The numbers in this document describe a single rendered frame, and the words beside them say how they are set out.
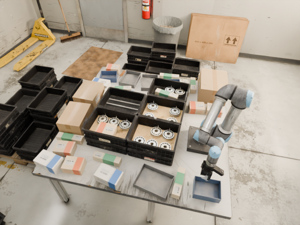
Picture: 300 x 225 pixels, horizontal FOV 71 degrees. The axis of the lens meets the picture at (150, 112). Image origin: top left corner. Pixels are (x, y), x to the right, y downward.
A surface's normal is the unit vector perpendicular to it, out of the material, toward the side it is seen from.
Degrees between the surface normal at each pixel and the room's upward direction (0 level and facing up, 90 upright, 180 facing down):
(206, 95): 90
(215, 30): 80
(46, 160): 0
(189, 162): 0
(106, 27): 90
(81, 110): 0
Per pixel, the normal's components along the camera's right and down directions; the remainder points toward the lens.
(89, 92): 0.03, -0.70
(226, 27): -0.20, 0.57
